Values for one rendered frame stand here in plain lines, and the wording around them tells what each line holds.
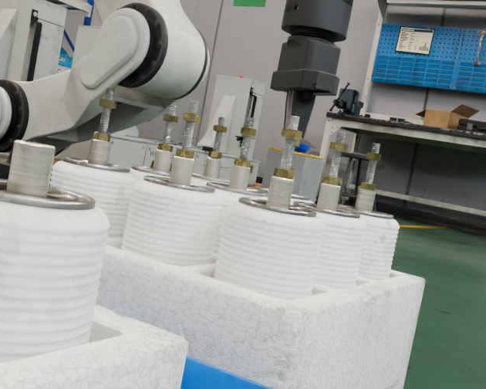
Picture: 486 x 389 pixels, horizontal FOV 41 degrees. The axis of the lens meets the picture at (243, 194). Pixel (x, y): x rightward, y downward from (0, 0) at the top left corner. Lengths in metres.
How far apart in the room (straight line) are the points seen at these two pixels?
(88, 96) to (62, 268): 0.82
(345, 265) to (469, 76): 5.15
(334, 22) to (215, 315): 0.44
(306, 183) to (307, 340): 0.52
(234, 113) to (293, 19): 3.63
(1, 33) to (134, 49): 2.07
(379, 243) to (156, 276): 0.31
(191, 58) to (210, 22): 6.10
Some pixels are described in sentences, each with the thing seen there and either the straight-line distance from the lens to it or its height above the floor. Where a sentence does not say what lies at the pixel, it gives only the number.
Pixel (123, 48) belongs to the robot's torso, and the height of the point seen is 0.43.
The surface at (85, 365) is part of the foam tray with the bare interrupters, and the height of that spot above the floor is 0.18.
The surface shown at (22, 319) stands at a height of 0.19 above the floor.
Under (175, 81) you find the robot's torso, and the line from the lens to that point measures 1.14.
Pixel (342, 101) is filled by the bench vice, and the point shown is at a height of 0.85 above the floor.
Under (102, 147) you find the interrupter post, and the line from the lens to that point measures 0.74.
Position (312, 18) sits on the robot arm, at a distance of 0.86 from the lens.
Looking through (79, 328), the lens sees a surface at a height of 0.19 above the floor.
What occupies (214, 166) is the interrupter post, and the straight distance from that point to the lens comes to 0.93.
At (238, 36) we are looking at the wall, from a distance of 7.00.
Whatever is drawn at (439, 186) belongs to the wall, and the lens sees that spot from 5.86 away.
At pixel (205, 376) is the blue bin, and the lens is 0.55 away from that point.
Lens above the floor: 0.30
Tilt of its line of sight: 4 degrees down
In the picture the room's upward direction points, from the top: 11 degrees clockwise
